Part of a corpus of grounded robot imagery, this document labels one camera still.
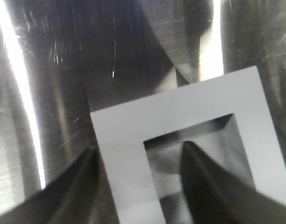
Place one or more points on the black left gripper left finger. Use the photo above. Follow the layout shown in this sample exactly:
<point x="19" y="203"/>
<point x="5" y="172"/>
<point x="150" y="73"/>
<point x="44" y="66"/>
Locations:
<point x="67" y="200"/>

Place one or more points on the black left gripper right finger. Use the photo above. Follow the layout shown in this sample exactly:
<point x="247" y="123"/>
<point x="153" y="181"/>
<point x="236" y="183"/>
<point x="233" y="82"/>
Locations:
<point x="216" y="196"/>

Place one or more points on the gray square base block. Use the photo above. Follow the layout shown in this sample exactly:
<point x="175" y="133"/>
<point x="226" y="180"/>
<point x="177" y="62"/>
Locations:
<point x="122" y="129"/>

